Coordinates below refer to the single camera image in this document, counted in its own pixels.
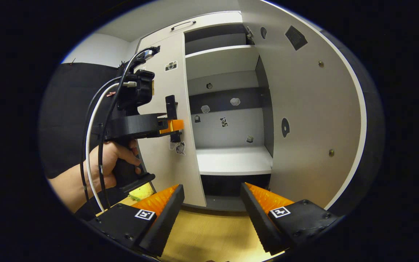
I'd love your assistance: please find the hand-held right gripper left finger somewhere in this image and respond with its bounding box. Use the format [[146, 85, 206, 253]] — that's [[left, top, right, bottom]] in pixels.
[[88, 184, 185, 257]]

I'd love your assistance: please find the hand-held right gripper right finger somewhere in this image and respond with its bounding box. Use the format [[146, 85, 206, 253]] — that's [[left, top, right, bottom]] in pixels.
[[240, 182, 341, 255]]

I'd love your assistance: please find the black door handle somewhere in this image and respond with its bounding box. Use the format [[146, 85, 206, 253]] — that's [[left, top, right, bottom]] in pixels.
[[165, 95, 181, 143]]

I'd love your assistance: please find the white camera-sticker cabinet door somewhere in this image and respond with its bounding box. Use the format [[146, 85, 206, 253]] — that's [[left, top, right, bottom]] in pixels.
[[137, 32, 207, 207]]

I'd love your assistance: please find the white double-door shoe cabinet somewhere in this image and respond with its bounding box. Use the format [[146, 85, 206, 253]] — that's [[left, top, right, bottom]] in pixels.
[[133, 0, 385, 219]]

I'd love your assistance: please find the white headphone-sticker cabinet door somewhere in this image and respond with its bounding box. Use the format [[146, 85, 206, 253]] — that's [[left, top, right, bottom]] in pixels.
[[237, 0, 385, 217]]

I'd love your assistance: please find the white cabinet shelf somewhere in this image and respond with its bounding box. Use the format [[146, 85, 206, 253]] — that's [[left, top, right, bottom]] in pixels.
[[185, 45, 260, 81], [195, 146, 274, 176]]

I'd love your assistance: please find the yellow soft toy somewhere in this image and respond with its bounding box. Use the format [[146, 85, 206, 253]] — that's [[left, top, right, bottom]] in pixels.
[[128, 182, 155, 202]]

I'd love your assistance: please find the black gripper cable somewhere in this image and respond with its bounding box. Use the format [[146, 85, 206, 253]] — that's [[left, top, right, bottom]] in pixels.
[[80, 47, 160, 216]]

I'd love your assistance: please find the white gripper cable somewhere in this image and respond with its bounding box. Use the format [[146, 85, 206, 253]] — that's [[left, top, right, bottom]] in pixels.
[[85, 82, 137, 213]]

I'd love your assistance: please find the black drawer handle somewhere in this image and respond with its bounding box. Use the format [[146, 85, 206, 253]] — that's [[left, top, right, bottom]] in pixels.
[[170, 21, 197, 31]]

